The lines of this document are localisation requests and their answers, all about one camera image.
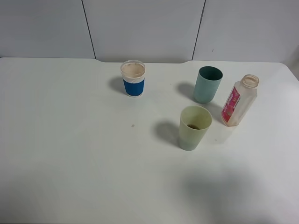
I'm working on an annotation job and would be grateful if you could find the clear plastic drink bottle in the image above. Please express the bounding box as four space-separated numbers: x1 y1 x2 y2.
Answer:
221 74 259 126

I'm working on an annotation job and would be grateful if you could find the blue sleeved paper cup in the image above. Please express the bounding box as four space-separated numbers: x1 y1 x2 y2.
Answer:
121 60 145 97

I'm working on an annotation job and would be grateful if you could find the pale green plastic cup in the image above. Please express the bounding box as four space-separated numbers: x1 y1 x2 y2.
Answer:
179 105 212 151

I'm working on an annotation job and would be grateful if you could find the teal plastic cup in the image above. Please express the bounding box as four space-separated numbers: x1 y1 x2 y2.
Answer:
194 66 223 104

